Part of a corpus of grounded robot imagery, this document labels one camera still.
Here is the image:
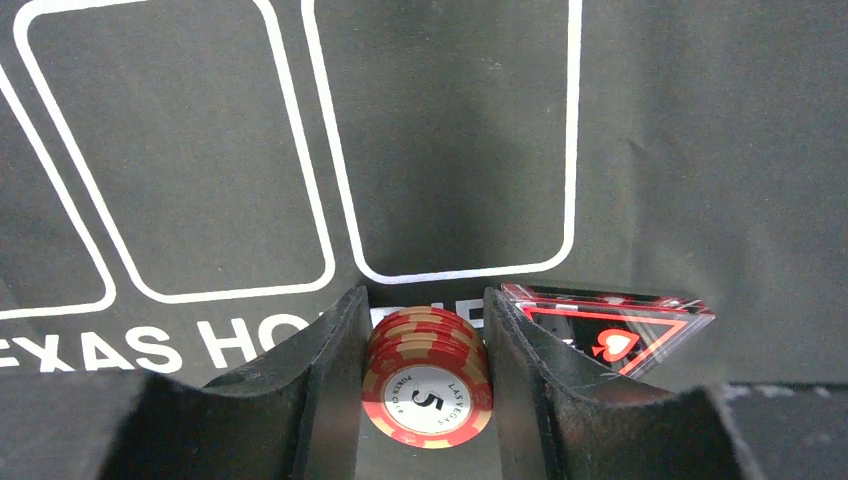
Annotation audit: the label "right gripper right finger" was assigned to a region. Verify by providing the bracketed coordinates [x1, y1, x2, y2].
[484, 288, 762, 479]

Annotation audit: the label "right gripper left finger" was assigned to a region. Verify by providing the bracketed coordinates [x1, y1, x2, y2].
[1, 287, 372, 479]

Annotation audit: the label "red chips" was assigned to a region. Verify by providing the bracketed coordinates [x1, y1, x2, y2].
[361, 306, 494, 449]

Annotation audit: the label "red triangular spade marker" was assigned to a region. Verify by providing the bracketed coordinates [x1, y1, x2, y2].
[500, 283, 716, 378]

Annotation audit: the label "black poker table mat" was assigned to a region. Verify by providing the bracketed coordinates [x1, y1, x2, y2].
[0, 0, 848, 480]

